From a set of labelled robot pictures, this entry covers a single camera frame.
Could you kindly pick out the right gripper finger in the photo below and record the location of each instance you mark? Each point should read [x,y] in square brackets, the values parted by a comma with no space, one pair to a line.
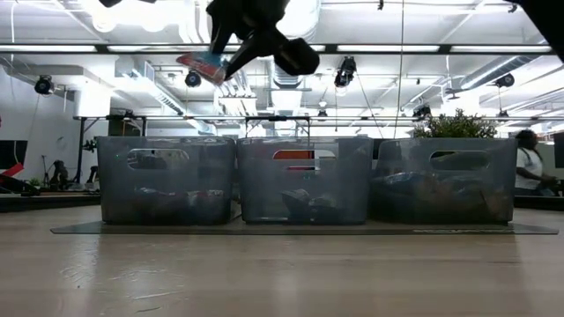
[249,55]
[219,37]

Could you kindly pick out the blue green granola bar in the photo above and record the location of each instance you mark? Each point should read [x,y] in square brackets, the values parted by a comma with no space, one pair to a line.
[297,200]
[325,208]

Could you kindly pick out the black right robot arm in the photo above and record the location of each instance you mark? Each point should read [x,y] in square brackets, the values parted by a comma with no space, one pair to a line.
[546,22]

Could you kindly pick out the black ceiling spotlight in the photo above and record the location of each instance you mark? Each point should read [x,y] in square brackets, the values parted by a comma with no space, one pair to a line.
[504,80]
[346,72]
[422,111]
[193,80]
[44,84]

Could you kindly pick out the grey translucent plastic bin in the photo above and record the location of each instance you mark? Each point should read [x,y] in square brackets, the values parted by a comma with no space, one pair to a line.
[264,176]
[396,154]
[211,167]

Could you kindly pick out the dark grey silicone mat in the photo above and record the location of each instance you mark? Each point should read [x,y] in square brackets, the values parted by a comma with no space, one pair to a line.
[176,229]

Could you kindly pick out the red tube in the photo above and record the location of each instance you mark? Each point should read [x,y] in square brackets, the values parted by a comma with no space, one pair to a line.
[12,170]

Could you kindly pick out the black aluminium crossbar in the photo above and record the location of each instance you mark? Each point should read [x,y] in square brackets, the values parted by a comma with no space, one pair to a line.
[53,203]

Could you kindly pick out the black angled tube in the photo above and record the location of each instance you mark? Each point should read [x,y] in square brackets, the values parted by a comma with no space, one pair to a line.
[17,187]

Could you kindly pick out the small green potted plant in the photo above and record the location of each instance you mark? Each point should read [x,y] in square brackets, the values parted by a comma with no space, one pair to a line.
[454,127]

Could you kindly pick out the person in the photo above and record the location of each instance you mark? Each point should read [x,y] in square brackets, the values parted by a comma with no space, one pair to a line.
[529,165]

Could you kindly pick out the silver ventilation duct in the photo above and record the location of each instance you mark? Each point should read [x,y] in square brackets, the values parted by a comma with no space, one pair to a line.
[288,81]

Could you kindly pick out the overhead frame beam with lights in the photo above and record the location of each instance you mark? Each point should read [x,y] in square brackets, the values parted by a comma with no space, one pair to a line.
[388,48]

